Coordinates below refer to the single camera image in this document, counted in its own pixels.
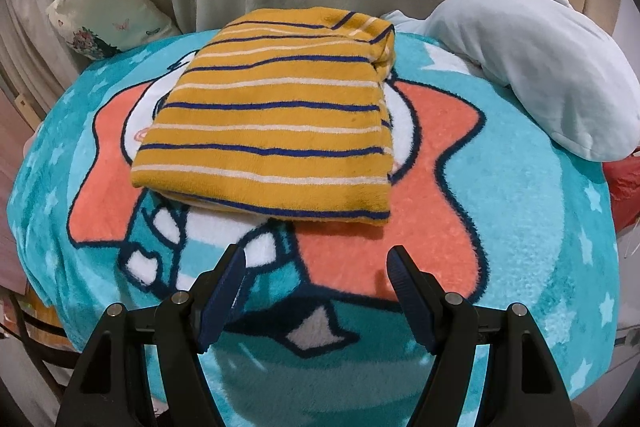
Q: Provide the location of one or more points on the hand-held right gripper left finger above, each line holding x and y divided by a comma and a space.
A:
222, 302

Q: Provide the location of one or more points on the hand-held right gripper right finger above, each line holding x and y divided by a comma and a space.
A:
410, 302

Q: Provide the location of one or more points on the yellow striped fleece garment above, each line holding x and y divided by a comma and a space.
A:
280, 127

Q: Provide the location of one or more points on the teal star printed blanket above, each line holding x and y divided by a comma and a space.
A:
500, 232

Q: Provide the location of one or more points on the red cloth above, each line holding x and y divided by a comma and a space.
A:
625, 192

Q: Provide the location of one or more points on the white plush toy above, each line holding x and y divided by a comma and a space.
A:
540, 57

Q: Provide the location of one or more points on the cream floral pillow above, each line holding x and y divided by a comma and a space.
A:
105, 7

